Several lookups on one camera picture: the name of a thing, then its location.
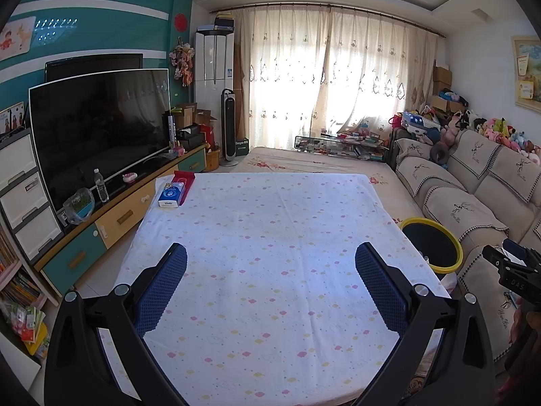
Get glass coffee table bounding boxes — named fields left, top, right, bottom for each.
left=293, top=129, right=390, bottom=162

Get white plastic drawer unit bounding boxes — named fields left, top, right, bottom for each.
left=0, top=129, right=65, bottom=263

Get hanging flower ornament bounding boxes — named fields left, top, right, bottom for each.
left=169, top=38, right=196, bottom=88

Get rolled bamboo mat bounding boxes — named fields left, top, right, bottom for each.
left=234, top=42, right=252, bottom=140

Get teal and yellow TV cabinet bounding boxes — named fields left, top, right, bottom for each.
left=34, top=141, right=208, bottom=297

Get pastel dotted tablecloth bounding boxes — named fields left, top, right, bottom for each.
left=103, top=172, right=451, bottom=406

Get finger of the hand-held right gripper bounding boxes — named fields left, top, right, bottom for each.
left=502, top=238, right=541, bottom=266
left=482, top=244, right=514, bottom=269

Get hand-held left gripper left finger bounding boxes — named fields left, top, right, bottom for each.
left=44, top=242, right=188, bottom=406

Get framed wall picture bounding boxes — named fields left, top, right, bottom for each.
left=511, top=35, right=541, bottom=103

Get clear water bottle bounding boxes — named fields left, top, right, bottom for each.
left=93, top=168, right=110, bottom=203

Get black box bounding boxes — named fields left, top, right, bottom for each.
left=178, top=125, right=208, bottom=151

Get blue tissue pack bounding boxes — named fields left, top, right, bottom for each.
left=158, top=182, right=187, bottom=209

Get yellow-rimmed black waste bin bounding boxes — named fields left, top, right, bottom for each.
left=399, top=217, right=464, bottom=274

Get floral bed mat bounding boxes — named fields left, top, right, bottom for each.
left=230, top=146, right=425, bottom=225

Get row of plush toys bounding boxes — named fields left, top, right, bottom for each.
left=448, top=108, right=541, bottom=165

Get pile of colourful packets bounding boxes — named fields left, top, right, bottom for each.
left=0, top=300, right=49, bottom=358

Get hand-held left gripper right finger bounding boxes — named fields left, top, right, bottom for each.
left=354, top=242, right=495, bottom=406

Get stack of flat boxes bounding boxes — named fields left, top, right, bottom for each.
left=197, top=12, right=234, bottom=32

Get beige sofa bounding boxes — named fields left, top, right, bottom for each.
left=391, top=129, right=541, bottom=375

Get person's right hand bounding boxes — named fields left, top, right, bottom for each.
left=508, top=302, right=527, bottom=349

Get bookshelf with books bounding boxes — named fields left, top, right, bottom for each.
left=0, top=220, right=49, bottom=318

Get brown curtain rod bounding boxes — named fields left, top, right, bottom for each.
left=209, top=3, right=446, bottom=39

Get grey neck pillow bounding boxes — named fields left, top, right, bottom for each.
left=430, top=141, right=451, bottom=165

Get red box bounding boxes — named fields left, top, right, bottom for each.
left=172, top=170, right=197, bottom=206

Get cartoon wall sticker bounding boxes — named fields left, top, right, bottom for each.
left=0, top=16, right=37, bottom=62

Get star-print bag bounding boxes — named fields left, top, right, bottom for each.
left=401, top=111, right=440, bottom=138

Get large curved television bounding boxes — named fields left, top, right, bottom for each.
left=29, top=69, right=172, bottom=212

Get grey tower fan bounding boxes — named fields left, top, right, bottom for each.
left=220, top=88, right=242, bottom=167

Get cream embroidered curtains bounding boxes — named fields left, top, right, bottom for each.
left=232, top=5, right=438, bottom=153

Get plastic bag of greens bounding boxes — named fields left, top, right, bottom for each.
left=63, top=187, right=94, bottom=226

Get white standing air conditioner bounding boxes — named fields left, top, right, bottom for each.
left=194, top=29, right=235, bottom=104

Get patterned rug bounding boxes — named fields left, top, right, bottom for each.
left=406, top=347, right=449, bottom=394

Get framed photo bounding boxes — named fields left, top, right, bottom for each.
left=0, top=101, right=25, bottom=138

